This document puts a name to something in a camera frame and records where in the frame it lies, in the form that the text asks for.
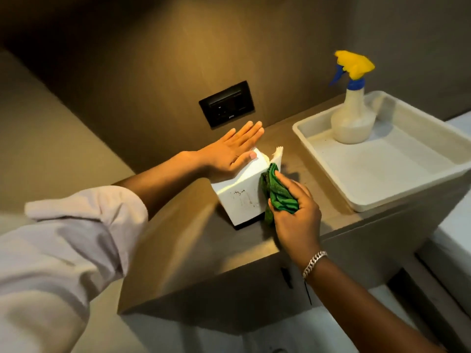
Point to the person's left thumb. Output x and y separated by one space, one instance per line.
244 162

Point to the person's left middle finger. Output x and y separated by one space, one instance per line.
248 133

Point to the brown bedside cabinet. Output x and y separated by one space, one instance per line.
228 275

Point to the person's left little finger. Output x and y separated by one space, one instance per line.
227 135

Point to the black wall socket panel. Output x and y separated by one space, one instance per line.
227 104

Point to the person's right thumb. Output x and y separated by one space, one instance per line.
273 208

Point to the white tissue box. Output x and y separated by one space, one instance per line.
241 194

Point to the white tissue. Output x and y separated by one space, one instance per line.
278 154

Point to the person's left hand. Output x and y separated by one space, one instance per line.
220 159

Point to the person's right hand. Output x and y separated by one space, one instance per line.
300 227

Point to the person's left forearm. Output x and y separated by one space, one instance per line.
162 180

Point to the white shirt sleeve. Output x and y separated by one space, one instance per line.
62 253

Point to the white square tray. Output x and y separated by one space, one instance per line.
397 161

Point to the spray bottle with yellow nozzle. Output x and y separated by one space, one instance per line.
352 119

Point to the person's right forearm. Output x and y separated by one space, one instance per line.
360 312

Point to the green cleaning cloth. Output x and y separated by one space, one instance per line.
279 196

